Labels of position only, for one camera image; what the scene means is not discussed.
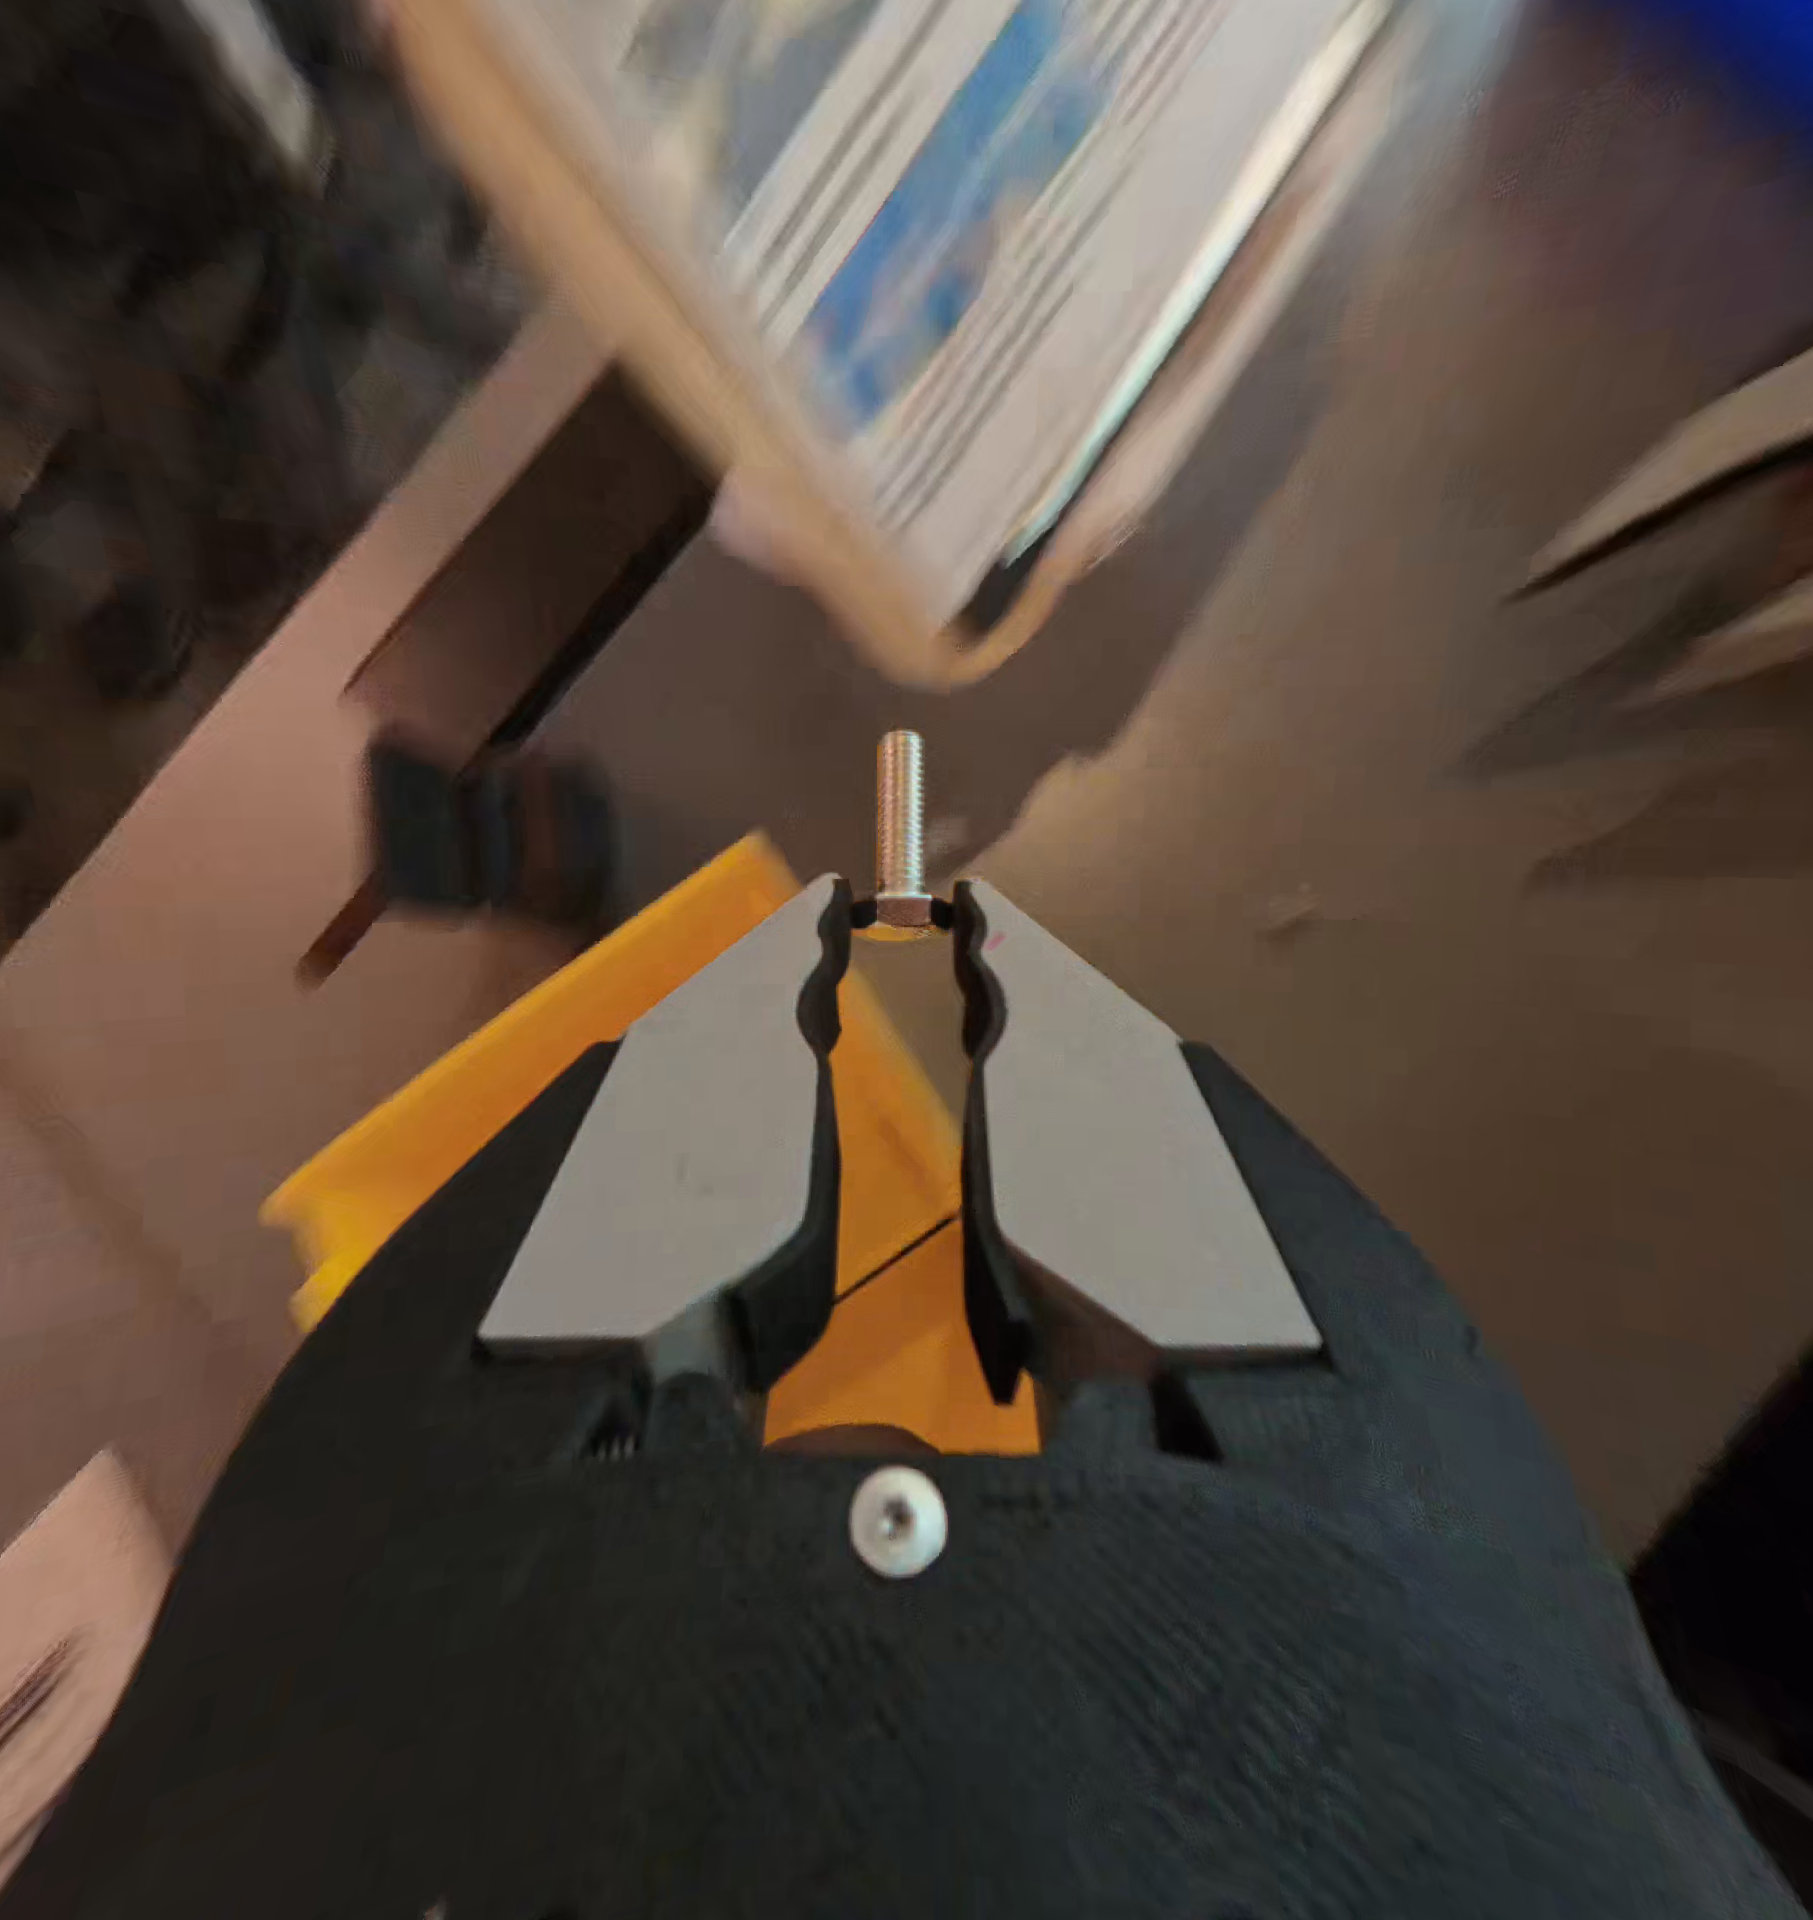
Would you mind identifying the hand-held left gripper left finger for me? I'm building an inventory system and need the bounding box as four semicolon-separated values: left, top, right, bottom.
477;874;857;1396

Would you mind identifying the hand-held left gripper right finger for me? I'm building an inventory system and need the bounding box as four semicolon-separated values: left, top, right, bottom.
949;876;1327;1411

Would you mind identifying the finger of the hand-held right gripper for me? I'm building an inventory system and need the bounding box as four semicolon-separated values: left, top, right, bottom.
1631;557;1813;710
1511;323;1813;593

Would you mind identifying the yellow plastic bin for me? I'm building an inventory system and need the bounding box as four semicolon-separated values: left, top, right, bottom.
262;833;1045;1459

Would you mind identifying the steel bolt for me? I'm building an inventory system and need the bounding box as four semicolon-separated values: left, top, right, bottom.
872;730;940;938

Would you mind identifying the blue plastic bin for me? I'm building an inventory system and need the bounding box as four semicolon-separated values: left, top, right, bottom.
1552;0;1813;166

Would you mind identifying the black battery charger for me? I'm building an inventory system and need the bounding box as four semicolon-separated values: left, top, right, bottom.
366;743;614;909

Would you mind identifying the printed instruction sheet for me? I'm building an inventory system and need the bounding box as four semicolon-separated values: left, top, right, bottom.
620;0;1373;542

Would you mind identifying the wooden document stand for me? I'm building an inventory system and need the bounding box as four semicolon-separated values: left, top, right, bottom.
383;0;1525;691

